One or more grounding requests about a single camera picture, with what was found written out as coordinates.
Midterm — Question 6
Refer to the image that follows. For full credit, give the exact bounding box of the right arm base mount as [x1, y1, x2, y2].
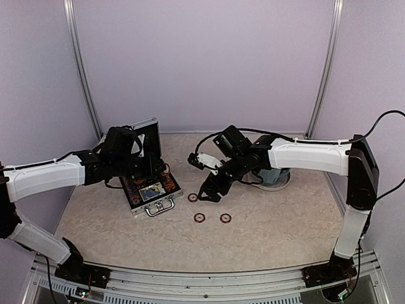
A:
[302, 260, 358, 288]

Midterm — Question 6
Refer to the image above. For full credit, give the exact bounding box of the single red chip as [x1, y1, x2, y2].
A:
[220, 213, 232, 224]

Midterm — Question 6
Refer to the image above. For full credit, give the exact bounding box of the chip row left in case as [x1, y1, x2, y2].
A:
[120, 177, 142, 209]

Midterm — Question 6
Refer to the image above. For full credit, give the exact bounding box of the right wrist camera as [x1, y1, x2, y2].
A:
[187, 153, 223, 175]

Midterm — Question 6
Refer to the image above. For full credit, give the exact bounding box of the aluminium corner post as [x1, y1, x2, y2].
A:
[305, 0, 344, 139]
[63, 0, 103, 139]

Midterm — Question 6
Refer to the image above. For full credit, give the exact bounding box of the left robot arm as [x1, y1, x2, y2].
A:
[1, 125, 165, 282]

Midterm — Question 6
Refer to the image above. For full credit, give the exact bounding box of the chip row in case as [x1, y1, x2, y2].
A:
[160, 173, 177, 193]
[120, 177, 142, 209]

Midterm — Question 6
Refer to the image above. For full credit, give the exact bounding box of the aluminium poker case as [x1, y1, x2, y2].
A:
[100, 117, 183, 217]

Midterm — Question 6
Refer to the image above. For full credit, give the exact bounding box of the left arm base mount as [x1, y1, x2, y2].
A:
[54, 263, 111, 289]

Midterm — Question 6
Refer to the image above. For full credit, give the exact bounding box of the blue playing card deck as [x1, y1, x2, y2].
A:
[139, 182, 166, 201]

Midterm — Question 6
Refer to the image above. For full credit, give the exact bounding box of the left aluminium corner post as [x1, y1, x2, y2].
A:
[63, 0, 103, 139]

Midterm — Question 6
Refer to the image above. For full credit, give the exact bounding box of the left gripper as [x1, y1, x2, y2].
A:
[112, 152, 166, 181]

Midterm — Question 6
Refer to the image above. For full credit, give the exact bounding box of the chip row right in case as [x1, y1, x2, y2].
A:
[160, 173, 177, 193]

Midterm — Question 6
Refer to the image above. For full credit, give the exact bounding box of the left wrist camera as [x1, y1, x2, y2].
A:
[131, 134, 149, 158]

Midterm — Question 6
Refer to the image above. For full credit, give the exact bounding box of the right aluminium corner post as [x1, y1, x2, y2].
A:
[305, 0, 344, 139]

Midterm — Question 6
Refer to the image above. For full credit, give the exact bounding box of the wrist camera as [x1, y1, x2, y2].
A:
[131, 134, 149, 158]
[187, 153, 223, 175]

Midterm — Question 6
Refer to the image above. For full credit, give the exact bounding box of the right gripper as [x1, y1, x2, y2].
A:
[197, 153, 249, 201]

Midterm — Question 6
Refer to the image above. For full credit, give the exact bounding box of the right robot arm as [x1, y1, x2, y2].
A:
[188, 125, 379, 281]

